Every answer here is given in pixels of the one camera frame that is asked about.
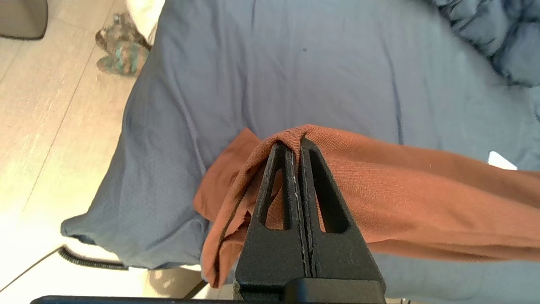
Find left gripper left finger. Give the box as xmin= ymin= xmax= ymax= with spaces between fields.
xmin=233 ymin=141 xmax=313 ymax=302

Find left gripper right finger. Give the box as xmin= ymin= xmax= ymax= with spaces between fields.
xmin=299 ymin=138 xmax=386 ymax=292

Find brown drawstring shorts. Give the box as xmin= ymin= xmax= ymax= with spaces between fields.
xmin=193 ymin=125 xmax=540 ymax=290

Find white flat strip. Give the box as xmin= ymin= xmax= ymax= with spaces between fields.
xmin=488 ymin=151 xmax=518 ymax=171

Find blue bed sheet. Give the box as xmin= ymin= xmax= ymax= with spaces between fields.
xmin=60 ymin=0 xmax=540 ymax=304

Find dark blue crumpled duvet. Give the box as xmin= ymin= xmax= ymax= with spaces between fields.
xmin=426 ymin=0 xmax=540 ymax=88

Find white blanket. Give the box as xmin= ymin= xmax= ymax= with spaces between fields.
xmin=126 ymin=0 xmax=166 ymax=41

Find beige trash bin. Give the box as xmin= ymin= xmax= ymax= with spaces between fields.
xmin=0 ymin=0 xmax=49 ymax=41

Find black corrugated floor cable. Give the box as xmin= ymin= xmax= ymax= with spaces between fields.
xmin=58 ymin=246 xmax=130 ymax=271

